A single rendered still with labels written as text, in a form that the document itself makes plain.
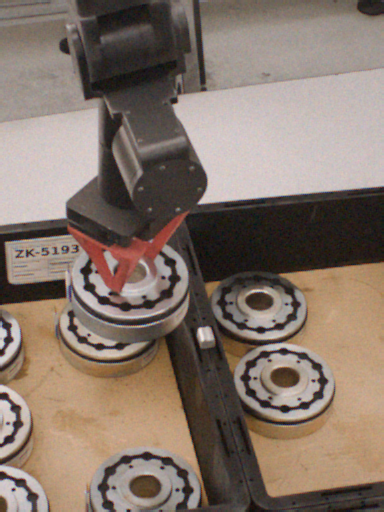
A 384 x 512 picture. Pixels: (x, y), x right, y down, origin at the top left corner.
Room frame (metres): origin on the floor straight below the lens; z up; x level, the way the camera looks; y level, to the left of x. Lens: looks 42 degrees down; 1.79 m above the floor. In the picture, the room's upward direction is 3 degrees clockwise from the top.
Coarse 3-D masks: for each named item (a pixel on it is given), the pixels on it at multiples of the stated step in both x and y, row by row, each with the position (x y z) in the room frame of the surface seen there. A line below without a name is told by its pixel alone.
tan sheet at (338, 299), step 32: (320, 288) 1.01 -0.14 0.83; (352, 288) 1.01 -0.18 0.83; (320, 320) 0.96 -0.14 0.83; (352, 320) 0.96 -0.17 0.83; (320, 352) 0.91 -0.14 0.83; (352, 352) 0.91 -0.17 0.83; (352, 384) 0.87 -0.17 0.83; (352, 416) 0.82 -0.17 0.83; (256, 448) 0.78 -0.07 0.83; (288, 448) 0.78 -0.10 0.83; (320, 448) 0.78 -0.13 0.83; (352, 448) 0.78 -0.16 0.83; (288, 480) 0.74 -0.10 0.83; (320, 480) 0.74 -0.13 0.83; (352, 480) 0.74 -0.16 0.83
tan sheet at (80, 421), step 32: (32, 320) 0.94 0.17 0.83; (32, 352) 0.89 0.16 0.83; (160, 352) 0.90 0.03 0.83; (32, 384) 0.84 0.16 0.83; (64, 384) 0.85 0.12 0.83; (96, 384) 0.85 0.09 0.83; (128, 384) 0.85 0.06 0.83; (160, 384) 0.86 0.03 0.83; (32, 416) 0.80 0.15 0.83; (64, 416) 0.81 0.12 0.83; (96, 416) 0.81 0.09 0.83; (128, 416) 0.81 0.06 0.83; (160, 416) 0.81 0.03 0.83; (64, 448) 0.76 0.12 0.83; (96, 448) 0.77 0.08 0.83; (160, 448) 0.77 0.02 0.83; (192, 448) 0.77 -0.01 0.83; (64, 480) 0.73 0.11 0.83
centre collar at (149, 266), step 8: (144, 256) 0.82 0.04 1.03; (112, 264) 0.81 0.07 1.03; (144, 264) 0.81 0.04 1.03; (152, 264) 0.81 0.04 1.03; (112, 272) 0.80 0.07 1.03; (152, 272) 0.80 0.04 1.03; (144, 280) 0.79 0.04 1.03; (152, 280) 0.79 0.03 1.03; (128, 288) 0.78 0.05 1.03; (136, 288) 0.78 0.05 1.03; (144, 288) 0.78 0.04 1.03
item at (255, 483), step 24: (336, 192) 1.05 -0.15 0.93; (360, 192) 1.06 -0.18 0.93; (192, 216) 1.01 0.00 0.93; (192, 288) 0.89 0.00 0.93; (216, 336) 0.83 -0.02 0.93; (216, 360) 0.80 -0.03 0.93; (240, 408) 0.74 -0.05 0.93; (240, 432) 0.72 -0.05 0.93; (240, 456) 0.69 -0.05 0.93; (264, 504) 0.64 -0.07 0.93; (288, 504) 0.64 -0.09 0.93; (312, 504) 0.64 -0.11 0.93
